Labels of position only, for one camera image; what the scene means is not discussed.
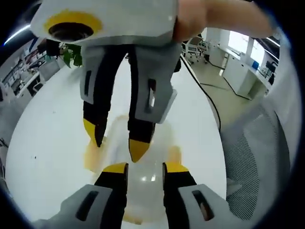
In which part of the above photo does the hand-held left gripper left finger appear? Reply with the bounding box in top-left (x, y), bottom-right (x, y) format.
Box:
top-left (32, 162), bottom-right (130, 229)

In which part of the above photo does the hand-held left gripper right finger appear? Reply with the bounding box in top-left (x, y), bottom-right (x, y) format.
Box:
top-left (162, 162), bottom-right (239, 229)

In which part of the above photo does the clear container with yellow buckles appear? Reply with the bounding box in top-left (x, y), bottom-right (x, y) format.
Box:
top-left (82, 114), bottom-right (183, 225)

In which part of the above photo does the person's right hand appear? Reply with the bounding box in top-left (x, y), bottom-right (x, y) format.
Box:
top-left (173, 0), bottom-right (211, 44)

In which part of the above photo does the green potted plant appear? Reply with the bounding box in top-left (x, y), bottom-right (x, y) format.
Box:
top-left (58, 44), bottom-right (83, 69)

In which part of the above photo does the white office chair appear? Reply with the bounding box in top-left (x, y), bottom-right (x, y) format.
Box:
top-left (182, 35), bottom-right (206, 64)

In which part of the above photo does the grey mesh office chair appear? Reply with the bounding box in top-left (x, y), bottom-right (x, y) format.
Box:
top-left (219, 104), bottom-right (293, 217)

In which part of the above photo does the long white desk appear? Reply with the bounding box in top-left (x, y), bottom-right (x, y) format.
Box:
top-left (213, 44), bottom-right (272, 99)

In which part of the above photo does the ceiling light strip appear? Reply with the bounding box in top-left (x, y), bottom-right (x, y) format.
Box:
top-left (3, 22), bottom-right (33, 46)

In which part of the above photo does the person's white shirt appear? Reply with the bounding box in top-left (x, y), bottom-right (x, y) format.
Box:
top-left (264, 35), bottom-right (300, 125)

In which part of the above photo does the black cable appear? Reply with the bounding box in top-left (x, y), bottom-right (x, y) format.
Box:
top-left (179, 54), bottom-right (223, 131)

